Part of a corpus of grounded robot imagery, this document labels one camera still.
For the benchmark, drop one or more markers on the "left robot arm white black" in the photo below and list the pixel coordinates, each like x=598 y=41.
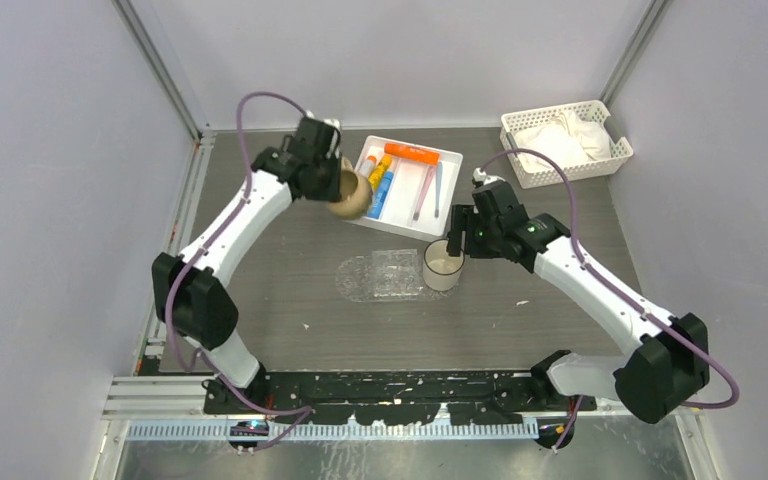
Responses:
x=190 y=288

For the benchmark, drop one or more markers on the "clear rectangular holder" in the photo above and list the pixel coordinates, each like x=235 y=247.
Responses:
x=395 y=274

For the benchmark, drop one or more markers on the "white toothpaste tube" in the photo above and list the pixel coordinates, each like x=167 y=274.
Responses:
x=367 y=166

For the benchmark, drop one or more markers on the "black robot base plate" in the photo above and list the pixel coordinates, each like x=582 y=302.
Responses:
x=394 y=405

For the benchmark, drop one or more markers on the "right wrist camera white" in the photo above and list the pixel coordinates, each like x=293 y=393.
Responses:
x=479 y=177

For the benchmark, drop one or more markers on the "pink toothbrush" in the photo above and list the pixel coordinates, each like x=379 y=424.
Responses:
x=423 y=191

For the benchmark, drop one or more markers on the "blue toothpaste tube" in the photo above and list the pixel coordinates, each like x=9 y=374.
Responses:
x=380 y=196

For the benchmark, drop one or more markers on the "white plastic bin tray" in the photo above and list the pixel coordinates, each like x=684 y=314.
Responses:
x=396 y=217

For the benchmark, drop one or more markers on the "white cloth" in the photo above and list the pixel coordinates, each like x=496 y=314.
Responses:
x=567 y=140

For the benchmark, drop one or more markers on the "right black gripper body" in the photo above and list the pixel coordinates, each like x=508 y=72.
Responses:
x=484 y=238

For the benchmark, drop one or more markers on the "tan ceramic mug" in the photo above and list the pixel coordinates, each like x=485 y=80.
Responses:
x=355 y=193

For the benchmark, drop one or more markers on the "orange toothpaste tube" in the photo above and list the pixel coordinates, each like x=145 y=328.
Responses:
x=412 y=153

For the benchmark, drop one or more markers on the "white ribbed mug black rim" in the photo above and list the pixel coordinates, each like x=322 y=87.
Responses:
x=440 y=270

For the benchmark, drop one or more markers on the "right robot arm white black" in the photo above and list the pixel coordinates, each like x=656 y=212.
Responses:
x=660 y=365

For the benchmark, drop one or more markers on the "yellow toothpaste tube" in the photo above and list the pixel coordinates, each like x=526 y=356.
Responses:
x=380 y=169

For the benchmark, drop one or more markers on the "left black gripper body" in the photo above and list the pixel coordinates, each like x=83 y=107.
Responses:
x=328 y=185

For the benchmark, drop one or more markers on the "white perforated basket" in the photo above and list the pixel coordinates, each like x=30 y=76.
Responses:
x=592 y=110

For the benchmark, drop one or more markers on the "clear oval glass tray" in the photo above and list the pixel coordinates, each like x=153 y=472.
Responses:
x=354 y=283

